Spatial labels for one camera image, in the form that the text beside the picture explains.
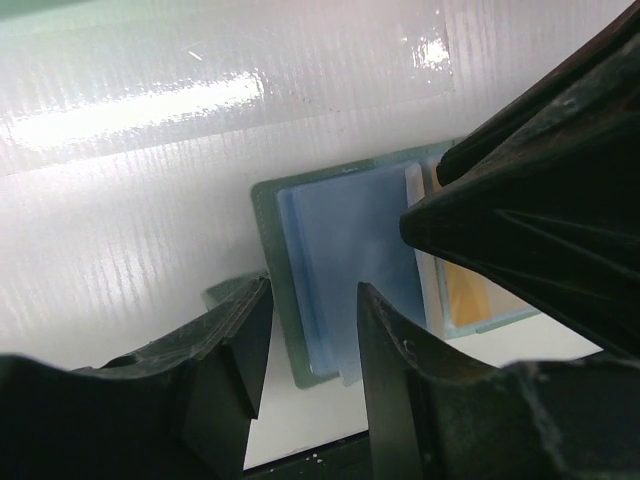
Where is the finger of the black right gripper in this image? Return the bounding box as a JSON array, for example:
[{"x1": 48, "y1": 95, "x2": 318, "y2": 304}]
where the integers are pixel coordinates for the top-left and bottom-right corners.
[
  {"x1": 436, "y1": 1, "x2": 639, "y2": 186},
  {"x1": 400, "y1": 67, "x2": 639, "y2": 357}
]

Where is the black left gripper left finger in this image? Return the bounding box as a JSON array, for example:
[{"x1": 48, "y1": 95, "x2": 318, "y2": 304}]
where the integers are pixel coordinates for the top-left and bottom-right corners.
[{"x1": 1, "y1": 275, "x2": 273, "y2": 479}]

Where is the grey-green card holder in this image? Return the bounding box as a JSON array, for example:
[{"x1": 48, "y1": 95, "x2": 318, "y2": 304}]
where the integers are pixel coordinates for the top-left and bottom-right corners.
[{"x1": 200, "y1": 138, "x2": 541, "y2": 391}]

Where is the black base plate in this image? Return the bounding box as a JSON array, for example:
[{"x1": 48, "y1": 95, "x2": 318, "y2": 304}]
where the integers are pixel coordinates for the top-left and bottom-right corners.
[{"x1": 244, "y1": 431, "x2": 373, "y2": 480}]

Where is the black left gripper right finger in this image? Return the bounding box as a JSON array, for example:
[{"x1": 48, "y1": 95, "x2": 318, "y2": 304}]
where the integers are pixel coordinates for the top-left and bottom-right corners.
[{"x1": 357, "y1": 283, "x2": 639, "y2": 479}]

